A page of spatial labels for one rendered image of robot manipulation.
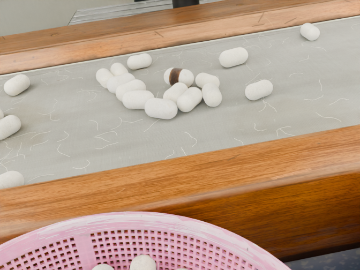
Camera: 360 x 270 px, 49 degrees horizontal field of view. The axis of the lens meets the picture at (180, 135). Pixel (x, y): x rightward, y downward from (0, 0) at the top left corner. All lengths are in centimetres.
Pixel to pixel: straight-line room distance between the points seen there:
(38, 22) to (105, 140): 236
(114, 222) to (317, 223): 16
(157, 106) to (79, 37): 26
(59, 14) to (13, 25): 31
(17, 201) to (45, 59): 34
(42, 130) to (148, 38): 24
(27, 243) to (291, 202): 19
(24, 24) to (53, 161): 239
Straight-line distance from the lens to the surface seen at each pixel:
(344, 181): 32
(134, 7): 111
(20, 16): 276
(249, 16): 64
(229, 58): 51
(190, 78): 47
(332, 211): 34
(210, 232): 26
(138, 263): 28
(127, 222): 28
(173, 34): 61
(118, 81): 48
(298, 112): 42
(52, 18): 271
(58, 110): 49
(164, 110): 41
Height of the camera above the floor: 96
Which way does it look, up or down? 34 degrees down
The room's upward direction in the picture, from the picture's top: 8 degrees counter-clockwise
